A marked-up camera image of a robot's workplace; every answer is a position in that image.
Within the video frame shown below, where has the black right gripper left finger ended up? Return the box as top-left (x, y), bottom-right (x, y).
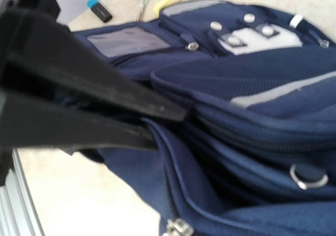
top-left (1, 90), bottom-right (157, 186)

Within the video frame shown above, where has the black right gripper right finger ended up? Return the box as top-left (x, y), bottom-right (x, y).
top-left (1, 9), bottom-right (186, 121)

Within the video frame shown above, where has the navy blue student backpack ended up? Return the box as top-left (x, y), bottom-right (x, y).
top-left (58, 0), bottom-right (335, 235)

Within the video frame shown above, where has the black blue marker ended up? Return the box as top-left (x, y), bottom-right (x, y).
top-left (87, 0), bottom-right (113, 23)

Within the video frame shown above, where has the clear ballpoint pen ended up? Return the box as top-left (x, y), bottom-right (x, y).
top-left (134, 0), bottom-right (149, 22)

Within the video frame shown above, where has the aluminium front rail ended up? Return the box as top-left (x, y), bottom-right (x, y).
top-left (1, 149), bottom-right (45, 236)

